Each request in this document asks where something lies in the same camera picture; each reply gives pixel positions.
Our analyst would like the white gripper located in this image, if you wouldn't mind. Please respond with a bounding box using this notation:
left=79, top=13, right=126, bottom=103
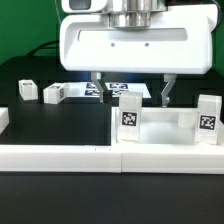
left=60, top=13, right=212, bottom=107

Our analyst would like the white square table top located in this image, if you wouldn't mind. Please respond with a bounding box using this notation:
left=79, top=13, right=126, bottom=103
left=112, top=108, right=224, bottom=145

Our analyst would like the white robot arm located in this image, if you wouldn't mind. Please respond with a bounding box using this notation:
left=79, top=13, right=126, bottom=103
left=59, top=0, right=219, bottom=106

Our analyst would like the white fiducial marker base sheet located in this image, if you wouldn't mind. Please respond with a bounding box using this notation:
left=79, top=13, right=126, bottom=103
left=67, top=82, right=151, bottom=99

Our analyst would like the black cable bundle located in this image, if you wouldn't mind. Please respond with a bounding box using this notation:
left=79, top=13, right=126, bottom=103
left=26, top=39, right=61, bottom=58

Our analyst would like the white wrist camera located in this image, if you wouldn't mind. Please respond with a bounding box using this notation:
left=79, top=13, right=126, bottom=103
left=61, top=0, right=108, bottom=14

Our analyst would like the white front fence rail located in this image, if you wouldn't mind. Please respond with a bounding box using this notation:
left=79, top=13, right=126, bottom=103
left=0, top=145, right=224, bottom=174

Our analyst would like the white fence rail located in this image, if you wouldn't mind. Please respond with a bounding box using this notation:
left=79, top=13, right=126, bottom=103
left=0, top=107, right=9, bottom=134
left=0, top=145, right=224, bottom=174

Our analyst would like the white left fence rail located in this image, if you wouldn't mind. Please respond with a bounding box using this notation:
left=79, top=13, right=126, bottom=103
left=0, top=107, right=9, bottom=134

